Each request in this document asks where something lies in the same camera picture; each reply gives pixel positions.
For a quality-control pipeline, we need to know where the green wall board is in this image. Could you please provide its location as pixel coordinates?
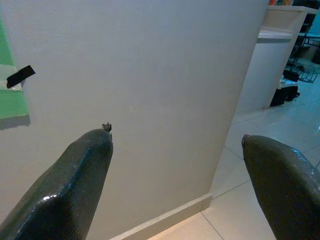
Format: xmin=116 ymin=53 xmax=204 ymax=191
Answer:
xmin=0 ymin=14 xmax=30 ymax=120

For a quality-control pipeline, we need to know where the black bag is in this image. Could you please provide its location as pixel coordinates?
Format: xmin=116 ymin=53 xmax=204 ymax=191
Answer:
xmin=269 ymin=84 xmax=301 ymax=107

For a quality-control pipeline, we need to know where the white counter cabinet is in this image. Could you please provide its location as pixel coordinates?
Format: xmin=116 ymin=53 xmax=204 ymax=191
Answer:
xmin=236 ymin=5 xmax=319 ymax=115

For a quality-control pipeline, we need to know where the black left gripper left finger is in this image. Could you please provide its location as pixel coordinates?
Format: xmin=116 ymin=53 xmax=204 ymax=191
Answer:
xmin=0 ymin=128 xmax=115 ymax=240

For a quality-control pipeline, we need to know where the black tape strip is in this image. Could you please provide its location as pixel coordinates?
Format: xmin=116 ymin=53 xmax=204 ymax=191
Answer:
xmin=6 ymin=64 xmax=36 ymax=90

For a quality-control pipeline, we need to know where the white skirting board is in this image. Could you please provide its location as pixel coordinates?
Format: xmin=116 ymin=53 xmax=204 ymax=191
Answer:
xmin=109 ymin=193 xmax=213 ymax=240

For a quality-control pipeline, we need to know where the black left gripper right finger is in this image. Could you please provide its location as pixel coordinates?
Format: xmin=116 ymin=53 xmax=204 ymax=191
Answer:
xmin=241 ymin=134 xmax=320 ymax=240

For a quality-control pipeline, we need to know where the black wire rack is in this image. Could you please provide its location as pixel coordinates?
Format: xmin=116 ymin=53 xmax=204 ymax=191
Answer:
xmin=298 ymin=68 xmax=319 ymax=83

